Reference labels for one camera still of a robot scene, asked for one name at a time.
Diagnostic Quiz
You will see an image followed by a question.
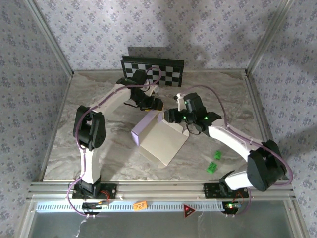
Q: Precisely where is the aluminium mounting rail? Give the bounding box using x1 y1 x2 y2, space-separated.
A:
27 180 297 201

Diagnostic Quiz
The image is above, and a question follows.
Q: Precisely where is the red triangle sticker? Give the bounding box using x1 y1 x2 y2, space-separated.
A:
183 204 196 220

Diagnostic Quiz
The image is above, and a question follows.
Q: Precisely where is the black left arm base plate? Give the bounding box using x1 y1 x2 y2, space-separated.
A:
71 183 117 200

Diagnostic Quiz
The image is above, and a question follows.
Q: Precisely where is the black and white checkerboard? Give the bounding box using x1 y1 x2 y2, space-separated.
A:
120 55 185 87

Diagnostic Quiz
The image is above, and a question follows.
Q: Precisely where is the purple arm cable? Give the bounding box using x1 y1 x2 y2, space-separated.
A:
66 66 163 219
177 85 294 219

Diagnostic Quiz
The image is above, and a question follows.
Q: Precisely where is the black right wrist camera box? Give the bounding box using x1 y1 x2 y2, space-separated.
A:
184 93 207 114

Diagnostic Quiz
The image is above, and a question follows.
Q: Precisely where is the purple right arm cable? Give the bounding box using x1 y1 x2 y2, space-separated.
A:
177 85 294 219

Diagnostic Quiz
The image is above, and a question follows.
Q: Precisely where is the aluminium side rail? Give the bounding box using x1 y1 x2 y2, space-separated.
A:
242 70 289 180
37 73 74 183

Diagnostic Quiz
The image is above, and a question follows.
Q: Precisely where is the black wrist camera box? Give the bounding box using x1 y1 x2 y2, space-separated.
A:
132 69 149 86
184 93 207 114

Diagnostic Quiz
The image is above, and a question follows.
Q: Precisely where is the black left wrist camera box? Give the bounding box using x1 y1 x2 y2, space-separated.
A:
132 69 149 86

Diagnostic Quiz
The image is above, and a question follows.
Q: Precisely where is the black controller board with LEDs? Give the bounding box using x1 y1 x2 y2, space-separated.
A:
221 201 245 216

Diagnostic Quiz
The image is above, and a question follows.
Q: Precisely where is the grey metal shelf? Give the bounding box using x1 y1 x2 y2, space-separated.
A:
18 199 310 238

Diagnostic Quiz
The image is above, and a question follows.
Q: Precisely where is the grey slotted cable duct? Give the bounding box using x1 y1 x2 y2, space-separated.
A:
36 202 245 213

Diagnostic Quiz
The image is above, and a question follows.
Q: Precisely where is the aluminium frame post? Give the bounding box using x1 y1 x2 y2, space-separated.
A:
24 0 75 76

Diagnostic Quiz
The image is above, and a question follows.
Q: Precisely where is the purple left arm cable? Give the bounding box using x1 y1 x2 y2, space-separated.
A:
66 66 163 219

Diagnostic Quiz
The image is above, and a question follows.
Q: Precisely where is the white and lilac paper box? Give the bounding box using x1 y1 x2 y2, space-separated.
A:
130 110 190 169

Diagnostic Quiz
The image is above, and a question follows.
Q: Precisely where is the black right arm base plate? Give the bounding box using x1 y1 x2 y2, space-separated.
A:
203 182 250 199

